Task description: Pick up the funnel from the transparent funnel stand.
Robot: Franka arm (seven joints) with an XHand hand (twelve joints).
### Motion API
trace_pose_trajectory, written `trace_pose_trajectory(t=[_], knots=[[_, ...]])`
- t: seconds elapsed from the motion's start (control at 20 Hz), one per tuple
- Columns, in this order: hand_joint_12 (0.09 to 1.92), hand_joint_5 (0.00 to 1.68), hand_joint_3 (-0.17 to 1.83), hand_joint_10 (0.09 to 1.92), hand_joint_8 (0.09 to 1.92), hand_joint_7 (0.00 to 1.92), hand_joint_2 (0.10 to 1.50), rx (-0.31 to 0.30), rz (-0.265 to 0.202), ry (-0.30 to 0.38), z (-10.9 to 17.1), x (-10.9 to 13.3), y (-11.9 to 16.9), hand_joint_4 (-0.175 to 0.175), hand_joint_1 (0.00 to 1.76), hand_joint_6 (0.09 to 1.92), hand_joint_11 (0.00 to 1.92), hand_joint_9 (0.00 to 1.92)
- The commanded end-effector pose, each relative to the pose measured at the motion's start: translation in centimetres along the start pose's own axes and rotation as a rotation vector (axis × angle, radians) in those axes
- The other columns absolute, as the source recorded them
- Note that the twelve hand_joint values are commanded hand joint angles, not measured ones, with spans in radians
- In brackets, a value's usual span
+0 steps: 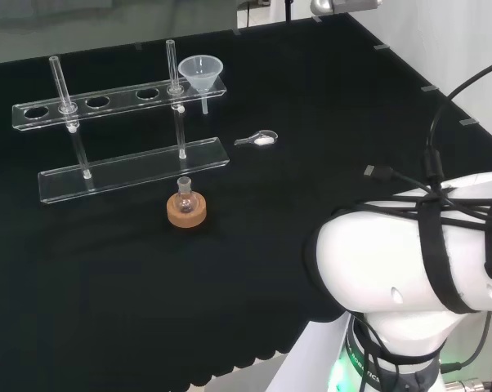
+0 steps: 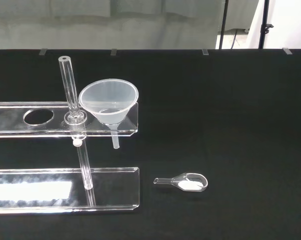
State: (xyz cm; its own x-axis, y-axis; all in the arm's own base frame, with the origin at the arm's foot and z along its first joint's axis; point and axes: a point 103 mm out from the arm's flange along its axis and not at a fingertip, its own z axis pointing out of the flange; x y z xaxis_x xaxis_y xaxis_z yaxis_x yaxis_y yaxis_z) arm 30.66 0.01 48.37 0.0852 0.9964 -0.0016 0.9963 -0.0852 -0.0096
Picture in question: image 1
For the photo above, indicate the pale board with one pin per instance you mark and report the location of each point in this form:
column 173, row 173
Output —
column 307, row 363

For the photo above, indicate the black cloth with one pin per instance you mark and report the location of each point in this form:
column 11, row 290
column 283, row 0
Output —
column 270, row 228

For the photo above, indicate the transparent acrylic funnel stand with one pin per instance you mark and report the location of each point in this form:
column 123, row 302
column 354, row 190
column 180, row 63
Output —
column 148, row 167

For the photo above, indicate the grey metal fixture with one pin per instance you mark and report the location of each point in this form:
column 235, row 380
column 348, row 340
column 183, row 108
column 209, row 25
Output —
column 344, row 5

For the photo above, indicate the small glass round-bottom flask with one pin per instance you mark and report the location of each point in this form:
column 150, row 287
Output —
column 185, row 202

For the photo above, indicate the clear cloth clip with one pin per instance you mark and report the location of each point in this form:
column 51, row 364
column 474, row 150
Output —
column 430, row 88
column 381, row 47
column 317, row 19
column 467, row 121
column 240, row 32

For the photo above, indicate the clear plastic funnel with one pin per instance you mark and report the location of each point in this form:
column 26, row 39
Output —
column 199, row 71

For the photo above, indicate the black tripod pole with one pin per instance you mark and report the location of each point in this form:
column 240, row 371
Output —
column 288, row 9

